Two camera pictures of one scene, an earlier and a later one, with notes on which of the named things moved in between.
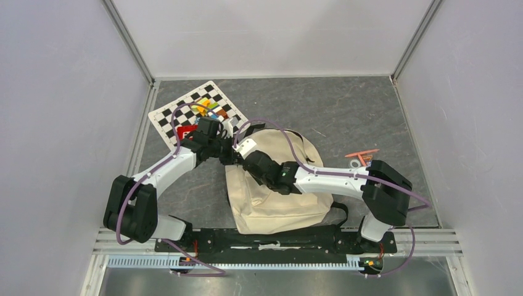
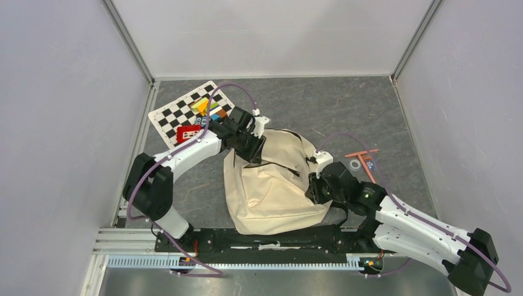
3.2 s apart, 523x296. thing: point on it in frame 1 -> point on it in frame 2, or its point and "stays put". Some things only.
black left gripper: [230, 159] -> [253, 155]
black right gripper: [259, 181] -> [312, 190]
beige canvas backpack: [256, 209] stays put
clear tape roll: [354, 161] stays put
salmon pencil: [361, 160] stays put
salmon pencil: [361, 153] stays put
